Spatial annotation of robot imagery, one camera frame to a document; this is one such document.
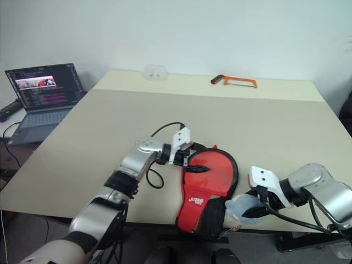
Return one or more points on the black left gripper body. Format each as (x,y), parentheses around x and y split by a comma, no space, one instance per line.
(181,159)

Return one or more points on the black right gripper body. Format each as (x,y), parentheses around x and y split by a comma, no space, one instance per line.
(275,202)

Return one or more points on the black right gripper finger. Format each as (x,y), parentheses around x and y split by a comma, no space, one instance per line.
(255,212)

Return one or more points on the red and black paddle case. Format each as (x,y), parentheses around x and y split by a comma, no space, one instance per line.
(192,217)

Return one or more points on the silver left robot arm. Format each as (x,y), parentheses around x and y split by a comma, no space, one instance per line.
(132,165)

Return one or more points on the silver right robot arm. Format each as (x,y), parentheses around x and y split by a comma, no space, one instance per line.
(324,187)

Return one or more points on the light blue cloth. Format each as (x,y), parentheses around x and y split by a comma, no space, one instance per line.
(236,204)

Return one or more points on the dark rounded shape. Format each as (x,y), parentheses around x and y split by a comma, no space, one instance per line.
(228,256)

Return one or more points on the clear plastic container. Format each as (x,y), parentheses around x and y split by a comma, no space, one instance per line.
(155,72)

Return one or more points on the grey open laptop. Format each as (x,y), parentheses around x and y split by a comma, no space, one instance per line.
(41,121)

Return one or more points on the black device with green light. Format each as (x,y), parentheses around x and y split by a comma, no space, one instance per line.
(9,110)

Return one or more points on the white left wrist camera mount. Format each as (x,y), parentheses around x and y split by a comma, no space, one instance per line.
(180,137)

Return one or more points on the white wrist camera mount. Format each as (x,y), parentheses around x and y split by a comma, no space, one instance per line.
(180,137)
(268,178)

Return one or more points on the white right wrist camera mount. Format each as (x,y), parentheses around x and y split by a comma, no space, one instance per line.
(268,178)

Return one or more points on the black table frame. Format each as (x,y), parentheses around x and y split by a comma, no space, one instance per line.
(192,238)

